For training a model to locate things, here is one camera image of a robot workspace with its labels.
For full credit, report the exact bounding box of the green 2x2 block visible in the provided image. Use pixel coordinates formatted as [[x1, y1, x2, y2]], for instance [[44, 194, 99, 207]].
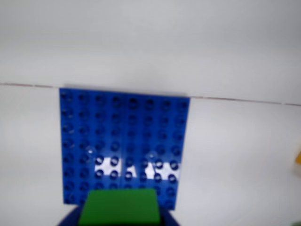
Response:
[[78, 188, 161, 226]]

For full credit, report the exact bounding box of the blue 8x8 studded baseplate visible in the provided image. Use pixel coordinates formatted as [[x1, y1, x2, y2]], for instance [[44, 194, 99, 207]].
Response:
[[58, 88, 190, 210]]

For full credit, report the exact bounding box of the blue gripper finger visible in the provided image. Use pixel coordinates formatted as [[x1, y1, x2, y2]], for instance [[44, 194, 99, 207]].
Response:
[[56, 206, 85, 226], [158, 204, 182, 226]]

